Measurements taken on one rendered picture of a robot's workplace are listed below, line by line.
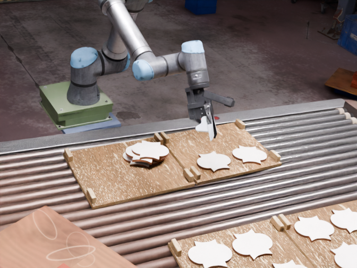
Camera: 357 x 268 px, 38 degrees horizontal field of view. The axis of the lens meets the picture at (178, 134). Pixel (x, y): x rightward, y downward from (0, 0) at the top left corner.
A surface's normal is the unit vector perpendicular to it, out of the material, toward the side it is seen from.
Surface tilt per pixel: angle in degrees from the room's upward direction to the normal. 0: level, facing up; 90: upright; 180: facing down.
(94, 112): 90
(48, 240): 0
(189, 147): 0
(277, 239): 0
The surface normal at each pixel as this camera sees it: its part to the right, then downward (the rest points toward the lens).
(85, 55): 0.00, -0.79
